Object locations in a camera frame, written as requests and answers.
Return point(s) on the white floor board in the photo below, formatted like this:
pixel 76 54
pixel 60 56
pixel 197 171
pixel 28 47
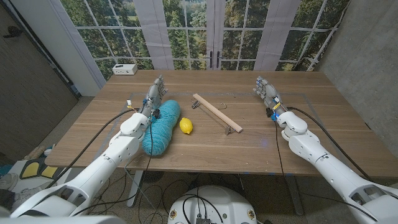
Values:
pixel 34 185

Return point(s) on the white table leg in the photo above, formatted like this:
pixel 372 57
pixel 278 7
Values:
pixel 135 189

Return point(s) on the printed forest window backdrop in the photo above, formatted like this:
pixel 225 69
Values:
pixel 186 31

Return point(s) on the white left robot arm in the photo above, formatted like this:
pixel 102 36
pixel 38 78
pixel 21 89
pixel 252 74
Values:
pixel 118 149

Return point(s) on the yellow black foot pedal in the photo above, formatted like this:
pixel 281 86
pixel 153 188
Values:
pixel 30 170
pixel 49 171

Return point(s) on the teal yarn skein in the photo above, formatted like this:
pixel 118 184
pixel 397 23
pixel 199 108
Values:
pixel 164 124

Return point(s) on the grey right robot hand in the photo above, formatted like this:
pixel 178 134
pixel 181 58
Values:
pixel 269 93

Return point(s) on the yellow toy lemon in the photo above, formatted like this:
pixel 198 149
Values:
pixel 186 126

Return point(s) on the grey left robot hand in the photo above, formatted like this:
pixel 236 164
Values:
pixel 152 96

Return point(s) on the grey white sneaker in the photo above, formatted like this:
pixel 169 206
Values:
pixel 7 180

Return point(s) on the dark trouser leg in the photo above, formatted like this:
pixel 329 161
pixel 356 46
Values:
pixel 7 196

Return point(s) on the dark ribbed round disc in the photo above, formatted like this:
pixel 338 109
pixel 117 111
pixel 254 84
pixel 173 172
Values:
pixel 153 176

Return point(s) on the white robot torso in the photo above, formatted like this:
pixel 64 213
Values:
pixel 211 205

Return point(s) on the white power box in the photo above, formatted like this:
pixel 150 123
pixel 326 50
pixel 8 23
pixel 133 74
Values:
pixel 124 69

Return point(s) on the wooden stick clip hanger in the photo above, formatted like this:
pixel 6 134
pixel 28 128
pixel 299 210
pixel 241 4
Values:
pixel 217 112

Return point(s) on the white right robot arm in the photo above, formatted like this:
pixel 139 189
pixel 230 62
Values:
pixel 311 143

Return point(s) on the grey table leg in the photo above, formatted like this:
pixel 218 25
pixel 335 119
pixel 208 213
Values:
pixel 293 196

